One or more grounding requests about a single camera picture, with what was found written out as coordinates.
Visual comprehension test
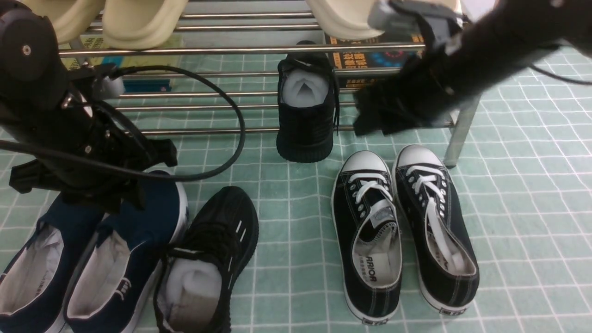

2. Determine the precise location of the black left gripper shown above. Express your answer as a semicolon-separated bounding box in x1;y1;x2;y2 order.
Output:
8;99;178;213

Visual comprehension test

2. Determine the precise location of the navy slip-on shoe left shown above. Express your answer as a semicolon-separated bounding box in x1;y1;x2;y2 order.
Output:
0;195;105;333

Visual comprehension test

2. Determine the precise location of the black knit sneaker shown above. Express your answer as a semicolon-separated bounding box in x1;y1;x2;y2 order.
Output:
276;51;340;164
154;186;259;333

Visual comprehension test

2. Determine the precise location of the silver metal shoe rack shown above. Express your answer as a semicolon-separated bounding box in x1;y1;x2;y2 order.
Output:
59;12;479;168

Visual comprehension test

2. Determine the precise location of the black canvas sneaker left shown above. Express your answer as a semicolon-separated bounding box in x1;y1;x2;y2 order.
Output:
331;150;403;326

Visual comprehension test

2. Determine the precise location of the black canvas sneaker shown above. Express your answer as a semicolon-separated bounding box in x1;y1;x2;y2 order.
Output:
331;150;403;326
392;145;480;316

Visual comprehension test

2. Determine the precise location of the black cable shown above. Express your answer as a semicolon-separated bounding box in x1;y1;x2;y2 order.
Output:
0;65;247;183

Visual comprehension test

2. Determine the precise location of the beige slipper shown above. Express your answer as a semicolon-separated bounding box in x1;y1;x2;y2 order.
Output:
102;0;188;50
21;0;105;44

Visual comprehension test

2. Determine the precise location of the black canvas sneaker right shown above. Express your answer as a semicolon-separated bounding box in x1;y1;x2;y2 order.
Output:
392;145;480;316

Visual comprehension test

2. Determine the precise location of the beige slipper far left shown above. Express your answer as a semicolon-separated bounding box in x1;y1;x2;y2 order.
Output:
21;0;105;44

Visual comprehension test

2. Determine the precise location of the navy slip-on shoe right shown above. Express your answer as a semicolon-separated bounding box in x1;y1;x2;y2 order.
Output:
65;180;189;333

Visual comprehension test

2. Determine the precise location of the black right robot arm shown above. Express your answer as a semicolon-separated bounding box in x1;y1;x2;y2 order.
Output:
353;0;591;136

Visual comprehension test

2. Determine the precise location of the navy slip-on shoe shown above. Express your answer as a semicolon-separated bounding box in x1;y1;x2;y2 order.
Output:
65;180;189;333
0;195;105;333

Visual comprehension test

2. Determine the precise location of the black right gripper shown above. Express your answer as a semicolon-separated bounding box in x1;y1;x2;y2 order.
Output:
353;46;468;137

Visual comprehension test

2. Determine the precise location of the yellow and blue book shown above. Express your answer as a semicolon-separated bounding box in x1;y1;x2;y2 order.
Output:
60;35;185;93

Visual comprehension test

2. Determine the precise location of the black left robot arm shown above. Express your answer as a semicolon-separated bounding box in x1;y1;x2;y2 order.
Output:
1;0;177;214

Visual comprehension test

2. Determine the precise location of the black and orange book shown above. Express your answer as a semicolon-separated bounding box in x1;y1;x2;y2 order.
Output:
324;32;424;89

